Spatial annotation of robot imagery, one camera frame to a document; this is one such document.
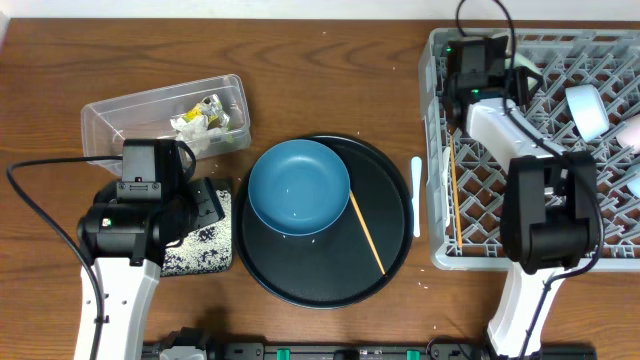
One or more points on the dark blue plate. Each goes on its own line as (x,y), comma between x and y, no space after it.
(299,187)

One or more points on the light green bowl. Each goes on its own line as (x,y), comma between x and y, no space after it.
(519,59)

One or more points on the yellow green snack wrapper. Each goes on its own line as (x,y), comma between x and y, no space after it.
(211,110)

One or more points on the light blue cup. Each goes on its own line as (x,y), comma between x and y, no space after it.
(633,184)

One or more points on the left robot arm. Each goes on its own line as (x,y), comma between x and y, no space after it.
(124,237)

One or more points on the short wooden chopstick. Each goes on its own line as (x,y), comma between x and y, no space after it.
(367,233)

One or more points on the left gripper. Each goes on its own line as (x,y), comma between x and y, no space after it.
(213,211)

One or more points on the round black serving tray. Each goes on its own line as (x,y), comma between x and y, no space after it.
(333,268)

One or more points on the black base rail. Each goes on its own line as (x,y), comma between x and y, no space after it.
(194,343)

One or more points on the white napkin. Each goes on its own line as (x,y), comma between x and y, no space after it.
(196,133)

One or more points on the clear plastic waste bin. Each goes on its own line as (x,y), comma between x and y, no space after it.
(107,124)

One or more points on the light blue saucer plate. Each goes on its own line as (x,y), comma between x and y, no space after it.
(588,111)

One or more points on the grey plastic dishwasher rack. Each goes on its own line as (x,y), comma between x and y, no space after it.
(606,59)

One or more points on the long wooden chopstick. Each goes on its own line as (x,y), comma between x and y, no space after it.
(455,194)

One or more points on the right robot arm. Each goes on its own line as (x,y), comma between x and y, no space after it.
(549,216)

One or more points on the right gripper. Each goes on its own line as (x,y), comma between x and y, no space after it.
(520,84)

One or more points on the black rectangular tray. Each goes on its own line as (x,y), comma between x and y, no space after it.
(207,249)

